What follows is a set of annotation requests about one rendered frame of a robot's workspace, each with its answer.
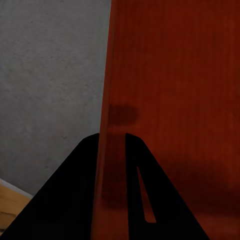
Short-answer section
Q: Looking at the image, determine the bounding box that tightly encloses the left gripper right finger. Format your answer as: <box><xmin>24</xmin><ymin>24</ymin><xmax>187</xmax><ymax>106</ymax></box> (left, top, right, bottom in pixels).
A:
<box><xmin>125</xmin><ymin>133</ymin><xmax>210</xmax><ymax>240</ymax></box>

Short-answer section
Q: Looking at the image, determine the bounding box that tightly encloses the storage box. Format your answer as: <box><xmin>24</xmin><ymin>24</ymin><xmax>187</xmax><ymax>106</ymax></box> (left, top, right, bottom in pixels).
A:
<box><xmin>90</xmin><ymin>0</ymin><xmax>240</xmax><ymax>240</ymax></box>

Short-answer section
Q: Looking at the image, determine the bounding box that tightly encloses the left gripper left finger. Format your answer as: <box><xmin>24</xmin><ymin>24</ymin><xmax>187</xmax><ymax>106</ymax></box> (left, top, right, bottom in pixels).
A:
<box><xmin>0</xmin><ymin>133</ymin><xmax>100</xmax><ymax>240</ymax></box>

